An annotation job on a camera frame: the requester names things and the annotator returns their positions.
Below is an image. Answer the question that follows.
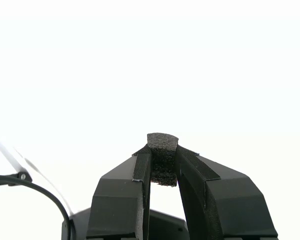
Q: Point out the black cable clip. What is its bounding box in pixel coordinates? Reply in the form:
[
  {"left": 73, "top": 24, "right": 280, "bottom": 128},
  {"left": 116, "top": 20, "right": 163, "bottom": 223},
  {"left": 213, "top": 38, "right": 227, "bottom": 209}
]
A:
[{"left": 7, "top": 171, "right": 33, "bottom": 187}]

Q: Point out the black foam box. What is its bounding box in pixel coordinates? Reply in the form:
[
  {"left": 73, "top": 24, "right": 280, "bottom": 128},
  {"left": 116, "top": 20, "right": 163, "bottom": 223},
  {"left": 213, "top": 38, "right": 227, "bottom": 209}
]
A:
[{"left": 146, "top": 132, "right": 180, "bottom": 187}]

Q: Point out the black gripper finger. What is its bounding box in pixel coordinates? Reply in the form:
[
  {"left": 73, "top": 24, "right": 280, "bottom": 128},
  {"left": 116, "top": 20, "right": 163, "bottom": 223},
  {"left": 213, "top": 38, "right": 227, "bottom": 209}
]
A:
[
  {"left": 175, "top": 144, "right": 280, "bottom": 240},
  {"left": 85, "top": 144, "right": 153, "bottom": 240}
]

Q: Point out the black camera cable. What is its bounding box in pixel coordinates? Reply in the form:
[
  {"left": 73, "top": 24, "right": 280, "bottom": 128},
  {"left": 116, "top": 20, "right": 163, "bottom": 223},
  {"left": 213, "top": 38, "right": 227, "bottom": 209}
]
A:
[{"left": 0, "top": 174, "right": 77, "bottom": 240}]

